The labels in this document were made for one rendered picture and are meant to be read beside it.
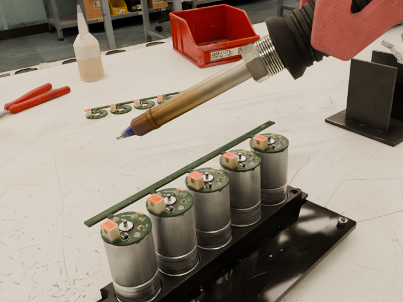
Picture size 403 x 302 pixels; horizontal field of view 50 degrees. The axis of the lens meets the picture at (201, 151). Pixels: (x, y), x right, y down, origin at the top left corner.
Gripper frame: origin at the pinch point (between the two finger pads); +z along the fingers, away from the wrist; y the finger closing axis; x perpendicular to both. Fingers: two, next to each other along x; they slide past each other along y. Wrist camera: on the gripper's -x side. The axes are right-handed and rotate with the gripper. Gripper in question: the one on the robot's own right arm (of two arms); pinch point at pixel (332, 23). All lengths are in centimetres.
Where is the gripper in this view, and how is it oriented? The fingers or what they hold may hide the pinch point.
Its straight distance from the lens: 16.8
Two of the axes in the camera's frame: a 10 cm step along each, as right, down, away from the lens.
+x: 9.3, 3.3, 1.7
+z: -3.7, 8.1, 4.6
